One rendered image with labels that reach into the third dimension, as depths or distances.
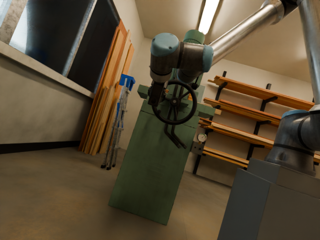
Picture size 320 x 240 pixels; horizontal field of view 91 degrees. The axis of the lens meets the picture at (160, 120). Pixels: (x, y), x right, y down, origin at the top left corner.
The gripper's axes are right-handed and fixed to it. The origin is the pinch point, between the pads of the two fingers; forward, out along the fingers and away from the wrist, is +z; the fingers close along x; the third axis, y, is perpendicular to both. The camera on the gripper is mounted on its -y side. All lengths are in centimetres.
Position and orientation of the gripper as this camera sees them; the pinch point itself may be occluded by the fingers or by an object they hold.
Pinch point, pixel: (155, 103)
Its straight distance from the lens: 84.4
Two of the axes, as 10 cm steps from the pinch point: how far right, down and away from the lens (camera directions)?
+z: -0.9, 4.2, 9.0
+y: 2.9, -8.6, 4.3
